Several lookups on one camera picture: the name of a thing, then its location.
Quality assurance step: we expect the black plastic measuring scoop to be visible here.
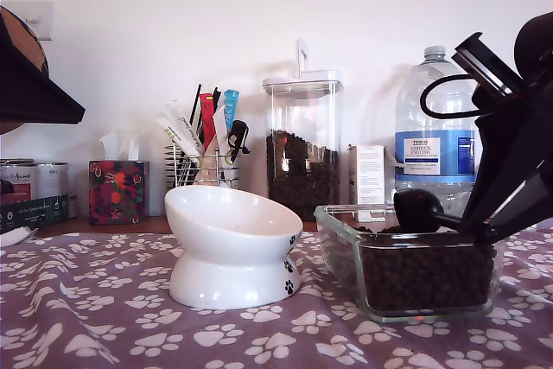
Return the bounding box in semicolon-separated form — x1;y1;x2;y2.
393;189;470;232

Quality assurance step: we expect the brown cat food kibble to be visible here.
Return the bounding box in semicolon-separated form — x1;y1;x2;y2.
264;128;341;213
357;222;498;315

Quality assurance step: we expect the white tilted ceramic pet bowl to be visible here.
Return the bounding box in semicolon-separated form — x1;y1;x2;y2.
163;186;305;311

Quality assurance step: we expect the brown cork globe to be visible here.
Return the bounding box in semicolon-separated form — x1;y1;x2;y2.
0;5;50;135

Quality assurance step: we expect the white tin red label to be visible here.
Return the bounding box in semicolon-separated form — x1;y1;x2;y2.
0;159;41;207

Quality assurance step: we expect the plain white tin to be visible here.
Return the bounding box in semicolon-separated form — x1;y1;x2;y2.
37;162;70;200

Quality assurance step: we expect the large clear water bottle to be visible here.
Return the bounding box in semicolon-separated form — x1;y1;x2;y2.
394;45;480;218

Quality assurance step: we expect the white tissue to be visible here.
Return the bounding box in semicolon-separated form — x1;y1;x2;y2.
99;130;142;162

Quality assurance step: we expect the dark green flat box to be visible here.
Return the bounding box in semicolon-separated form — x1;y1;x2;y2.
0;194;71;235

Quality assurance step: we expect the floral tissue box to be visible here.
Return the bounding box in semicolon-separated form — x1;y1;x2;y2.
88;160;151;226

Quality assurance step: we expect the white flat dish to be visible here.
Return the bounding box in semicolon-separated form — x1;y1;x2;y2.
0;226;40;249

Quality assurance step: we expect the small white cardboard carton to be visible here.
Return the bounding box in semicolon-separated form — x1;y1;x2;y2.
347;144;387;207

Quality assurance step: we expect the white sachet green print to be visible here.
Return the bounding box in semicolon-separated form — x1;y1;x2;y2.
156;111;204;169

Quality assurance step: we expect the white sachet black print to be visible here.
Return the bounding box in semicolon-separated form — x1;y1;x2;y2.
166;99;204;156

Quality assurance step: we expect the thin black straw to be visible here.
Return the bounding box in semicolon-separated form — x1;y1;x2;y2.
188;83;203;130

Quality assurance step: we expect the clear glass rectangular container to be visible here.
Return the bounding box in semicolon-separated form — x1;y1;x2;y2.
314;203;510;324

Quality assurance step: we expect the red sachet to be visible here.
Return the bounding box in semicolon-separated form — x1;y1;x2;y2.
199;92;217;152

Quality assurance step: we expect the plain white sachet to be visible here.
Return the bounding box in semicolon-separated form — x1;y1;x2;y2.
211;104;231;161

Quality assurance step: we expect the blue sachet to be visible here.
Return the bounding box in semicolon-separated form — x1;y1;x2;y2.
222;89;241;133

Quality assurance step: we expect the tall clear jar white lid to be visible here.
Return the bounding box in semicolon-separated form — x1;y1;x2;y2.
262;39;346;223

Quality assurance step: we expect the black hair clip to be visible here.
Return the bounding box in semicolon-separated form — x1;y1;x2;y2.
226;119;251;163

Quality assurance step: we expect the purple paw-print cloth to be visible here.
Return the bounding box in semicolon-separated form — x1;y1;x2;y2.
0;216;553;369

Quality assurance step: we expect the white wall switch plate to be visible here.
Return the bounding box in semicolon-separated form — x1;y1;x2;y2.
23;0;56;41

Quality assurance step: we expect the thin black camera cable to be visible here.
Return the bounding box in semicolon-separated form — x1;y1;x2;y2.
421;73;480;119

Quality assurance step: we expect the chrome wire holder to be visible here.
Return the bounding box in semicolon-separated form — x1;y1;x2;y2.
164;143;240;191

